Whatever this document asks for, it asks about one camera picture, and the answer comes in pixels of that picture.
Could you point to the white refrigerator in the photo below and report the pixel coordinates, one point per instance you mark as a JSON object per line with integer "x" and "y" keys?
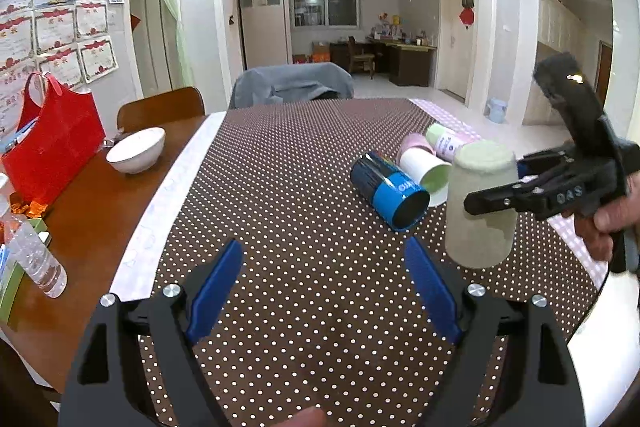
{"x": 265, "y": 32}

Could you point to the white cup green inside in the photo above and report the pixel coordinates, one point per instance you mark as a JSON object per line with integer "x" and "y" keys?
{"x": 422, "y": 167}

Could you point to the pale blue bin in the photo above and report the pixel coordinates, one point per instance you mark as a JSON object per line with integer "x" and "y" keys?
{"x": 497, "y": 111}

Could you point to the brown polka dot tablecloth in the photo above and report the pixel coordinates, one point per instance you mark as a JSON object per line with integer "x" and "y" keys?
{"x": 310, "y": 232}

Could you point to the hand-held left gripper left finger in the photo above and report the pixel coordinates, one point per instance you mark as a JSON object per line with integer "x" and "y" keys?
{"x": 215, "y": 289}

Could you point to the white tall cabinet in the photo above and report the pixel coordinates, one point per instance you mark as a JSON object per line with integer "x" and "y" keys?
{"x": 560, "y": 57}

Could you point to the frosted pale green cup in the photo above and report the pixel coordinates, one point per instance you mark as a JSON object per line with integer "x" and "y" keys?
{"x": 480, "y": 237}

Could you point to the brown wooden chair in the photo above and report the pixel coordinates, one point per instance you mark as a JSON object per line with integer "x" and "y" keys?
{"x": 160, "y": 107}

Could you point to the dark wooden desk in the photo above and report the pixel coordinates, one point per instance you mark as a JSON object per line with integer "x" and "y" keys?
{"x": 410, "y": 64}

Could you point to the red door decoration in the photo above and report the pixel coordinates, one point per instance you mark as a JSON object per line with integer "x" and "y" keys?
{"x": 469, "y": 18}

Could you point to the white ceramic bowl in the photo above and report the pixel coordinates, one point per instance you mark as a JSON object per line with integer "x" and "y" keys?
{"x": 135, "y": 152}

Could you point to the white patterned table cloth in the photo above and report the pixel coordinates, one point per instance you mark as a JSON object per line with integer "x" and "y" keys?
{"x": 170, "y": 187}

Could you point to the chair with grey cover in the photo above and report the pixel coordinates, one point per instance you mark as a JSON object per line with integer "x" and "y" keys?
{"x": 290, "y": 82}

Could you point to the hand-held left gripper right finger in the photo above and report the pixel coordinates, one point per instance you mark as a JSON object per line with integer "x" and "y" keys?
{"x": 432, "y": 292}

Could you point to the orange wrappers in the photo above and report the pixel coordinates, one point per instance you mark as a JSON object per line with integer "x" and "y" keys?
{"x": 30, "y": 208}

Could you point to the clear plastic water bottle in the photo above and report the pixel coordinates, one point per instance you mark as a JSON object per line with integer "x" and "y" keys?
{"x": 37, "y": 257}

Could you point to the person's left hand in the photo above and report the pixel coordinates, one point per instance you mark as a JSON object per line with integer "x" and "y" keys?
{"x": 305, "y": 419}

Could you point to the wooden desk chair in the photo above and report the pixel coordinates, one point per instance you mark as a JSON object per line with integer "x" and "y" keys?
{"x": 360, "y": 57}

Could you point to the person's right hand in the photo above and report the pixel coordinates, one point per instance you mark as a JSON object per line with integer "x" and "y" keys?
{"x": 607, "y": 219}

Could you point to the wall of award certificates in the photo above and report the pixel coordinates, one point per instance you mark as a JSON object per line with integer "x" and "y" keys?
{"x": 55, "y": 22}

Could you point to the white door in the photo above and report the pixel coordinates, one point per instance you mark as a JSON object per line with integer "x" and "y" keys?
{"x": 457, "y": 47}

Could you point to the plain pink cup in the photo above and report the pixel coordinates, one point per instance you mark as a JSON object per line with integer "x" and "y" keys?
{"x": 412, "y": 142}

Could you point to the green box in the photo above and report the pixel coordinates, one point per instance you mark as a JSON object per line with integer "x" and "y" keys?
{"x": 9, "y": 292}

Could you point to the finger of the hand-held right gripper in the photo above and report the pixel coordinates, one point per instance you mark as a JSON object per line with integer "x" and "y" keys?
{"x": 529, "y": 167}
{"x": 500, "y": 199}

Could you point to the red bag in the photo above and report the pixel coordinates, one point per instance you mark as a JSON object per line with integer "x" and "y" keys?
{"x": 57, "y": 142}

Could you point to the light green cup with label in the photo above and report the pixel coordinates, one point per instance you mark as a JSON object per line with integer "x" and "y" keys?
{"x": 447, "y": 139}

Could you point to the blue cup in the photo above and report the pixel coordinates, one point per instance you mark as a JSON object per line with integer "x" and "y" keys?
{"x": 387, "y": 189}

